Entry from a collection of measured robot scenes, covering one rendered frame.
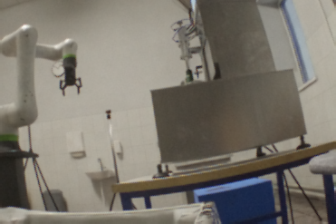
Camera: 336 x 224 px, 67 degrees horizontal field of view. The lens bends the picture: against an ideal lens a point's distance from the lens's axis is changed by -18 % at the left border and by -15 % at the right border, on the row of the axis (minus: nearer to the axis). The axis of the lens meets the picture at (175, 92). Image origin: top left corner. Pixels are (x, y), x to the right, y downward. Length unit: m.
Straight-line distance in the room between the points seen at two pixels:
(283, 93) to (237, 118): 0.18
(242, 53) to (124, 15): 4.64
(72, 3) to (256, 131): 5.45
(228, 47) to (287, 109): 0.30
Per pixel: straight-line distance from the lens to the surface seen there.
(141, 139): 4.85
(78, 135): 4.98
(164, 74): 5.05
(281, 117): 0.97
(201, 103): 0.92
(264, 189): 1.65
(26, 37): 1.53
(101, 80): 5.18
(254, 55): 1.07
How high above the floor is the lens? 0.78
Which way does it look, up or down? 14 degrees up
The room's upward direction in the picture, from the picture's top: 9 degrees counter-clockwise
